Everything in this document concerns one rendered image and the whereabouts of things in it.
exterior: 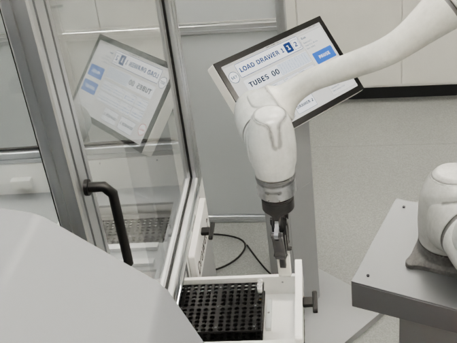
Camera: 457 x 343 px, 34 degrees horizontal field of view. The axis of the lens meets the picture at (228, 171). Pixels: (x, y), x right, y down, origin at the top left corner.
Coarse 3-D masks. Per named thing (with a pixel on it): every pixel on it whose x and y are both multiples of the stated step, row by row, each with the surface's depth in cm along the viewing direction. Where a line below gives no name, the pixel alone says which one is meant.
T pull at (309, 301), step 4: (312, 292) 182; (316, 292) 181; (312, 296) 180; (316, 296) 180; (304, 300) 179; (308, 300) 179; (312, 300) 179; (316, 300) 179; (304, 304) 178; (308, 304) 178; (312, 304) 178; (316, 304) 178; (316, 308) 176; (316, 312) 176
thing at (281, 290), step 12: (216, 276) 194; (228, 276) 193; (240, 276) 193; (252, 276) 192; (264, 276) 191; (276, 276) 191; (264, 288) 193; (276, 288) 193; (288, 288) 193; (276, 300) 192; (288, 300) 191; (276, 312) 188; (288, 312) 187; (264, 324) 185; (276, 324) 184; (288, 324) 184; (264, 336) 181; (276, 336) 180; (288, 336) 180
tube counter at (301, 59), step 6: (300, 54) 256; (306, 54) 257; (288, 60) 253; (294, 60) 254; (300, 60) 255; (306, 60) 257; (276, 66) 250; (282, 66) 251; (288, 66) 252; (294, 66) 254; (300, 66) 255; (270, 72) 248; (276, 72) 249; (282, 72) 250; (288, 72) 251; (276, 78) 248
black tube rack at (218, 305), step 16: (192, 288) 190; (208, 288) 189; (224, 288) 189; (240, 288) 188; (192, 304) 185; (208, 304) 184; (224, 304) 188; (240, 304) 182; (192, 320) 179; (208, 320) 179; (224, 320) 178; (240, 320) 178; (208, 336) 178; (224, 336) 177; (240, 336) 177; (256, 336) 176
